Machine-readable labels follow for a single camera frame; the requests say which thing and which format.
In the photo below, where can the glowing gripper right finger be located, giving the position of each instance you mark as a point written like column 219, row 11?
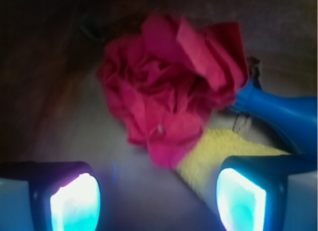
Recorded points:
column 268, row 193

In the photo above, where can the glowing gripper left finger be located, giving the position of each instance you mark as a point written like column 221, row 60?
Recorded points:
column 48, row 196

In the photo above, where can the red paper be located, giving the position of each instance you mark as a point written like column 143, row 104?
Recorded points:
column 163, row 82

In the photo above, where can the yellow microfiber cloth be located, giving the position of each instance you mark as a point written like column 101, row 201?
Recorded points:
column 201, row 165

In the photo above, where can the blue plastic bottle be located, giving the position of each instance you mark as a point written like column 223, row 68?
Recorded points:
column 295, row 119

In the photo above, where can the brown paper bag tray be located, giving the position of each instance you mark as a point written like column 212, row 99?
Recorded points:
column 52, row 107

